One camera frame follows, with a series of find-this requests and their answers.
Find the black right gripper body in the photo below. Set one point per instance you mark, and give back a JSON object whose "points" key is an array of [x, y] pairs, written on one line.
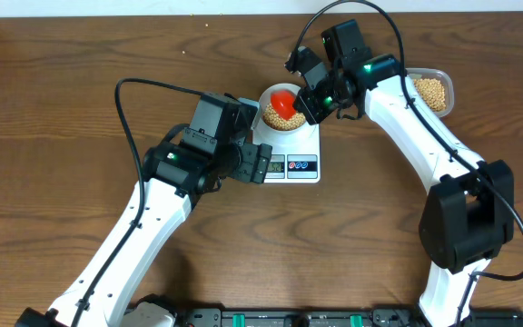
{"points": [[322, 101]]}

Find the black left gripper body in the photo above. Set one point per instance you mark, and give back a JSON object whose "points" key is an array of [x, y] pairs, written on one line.
{"points": [[246, 163]]}

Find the red plastic measuring scoop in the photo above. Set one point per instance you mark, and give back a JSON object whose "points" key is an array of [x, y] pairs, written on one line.
{"points": [[282, 103]]}

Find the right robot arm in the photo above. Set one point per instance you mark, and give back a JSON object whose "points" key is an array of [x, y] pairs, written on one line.
{"points": [[468, 214]]}

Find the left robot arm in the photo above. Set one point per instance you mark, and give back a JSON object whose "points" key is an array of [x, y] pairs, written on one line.
{"points": [[191, 161]]}

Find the white digital kitchen scale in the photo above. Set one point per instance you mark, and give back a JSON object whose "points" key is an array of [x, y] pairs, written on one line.
{"points": [[295, 156]]}

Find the soybeans in bowl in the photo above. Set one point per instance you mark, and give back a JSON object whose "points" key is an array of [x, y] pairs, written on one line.
{"points": [[275, 122]]}

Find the grey round bowl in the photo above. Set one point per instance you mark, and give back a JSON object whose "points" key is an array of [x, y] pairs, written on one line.
{"points": [[265, 97]]}

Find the soybeans pile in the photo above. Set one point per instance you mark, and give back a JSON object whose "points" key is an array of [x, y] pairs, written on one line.
{"points": [[432, 92]]}

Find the clear plastic container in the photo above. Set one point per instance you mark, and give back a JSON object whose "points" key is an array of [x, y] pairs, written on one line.
{"points": [[417, 73]]}

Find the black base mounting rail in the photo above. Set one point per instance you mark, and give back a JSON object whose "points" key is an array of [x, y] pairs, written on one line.
{"points": [[325, 318]]}

